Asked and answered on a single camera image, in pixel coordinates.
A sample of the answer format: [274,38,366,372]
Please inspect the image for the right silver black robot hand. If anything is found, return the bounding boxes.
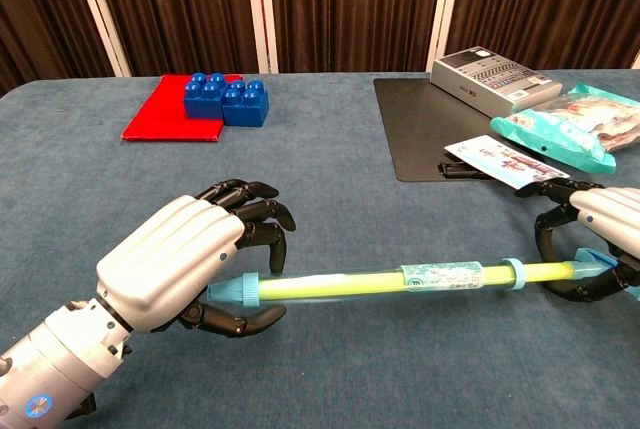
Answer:
[514,178,640,306]

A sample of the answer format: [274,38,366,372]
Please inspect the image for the white printed card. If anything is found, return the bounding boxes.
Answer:
[443,134,571,193]

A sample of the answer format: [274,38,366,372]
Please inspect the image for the red flat board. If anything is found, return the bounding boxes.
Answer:
[120,73,241,143]

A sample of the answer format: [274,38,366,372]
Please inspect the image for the blue table cloth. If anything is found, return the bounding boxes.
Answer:
[0,67,640,429]

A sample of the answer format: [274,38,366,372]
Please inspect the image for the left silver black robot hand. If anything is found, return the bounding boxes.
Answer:
[94,178,297,339]

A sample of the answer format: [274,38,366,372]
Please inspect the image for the black clipboard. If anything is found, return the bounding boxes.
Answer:
[373,77,502,183]

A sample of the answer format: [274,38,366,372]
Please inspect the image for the grey printed cardboard box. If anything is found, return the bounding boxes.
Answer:
[430,45,564,119]

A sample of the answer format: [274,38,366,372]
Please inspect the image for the blue toy building block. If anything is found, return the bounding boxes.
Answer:
[183,71,229,121]
[221,79,270,128]

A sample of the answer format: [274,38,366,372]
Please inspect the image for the teal snack bag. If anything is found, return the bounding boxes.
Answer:
[489,82,640,176]

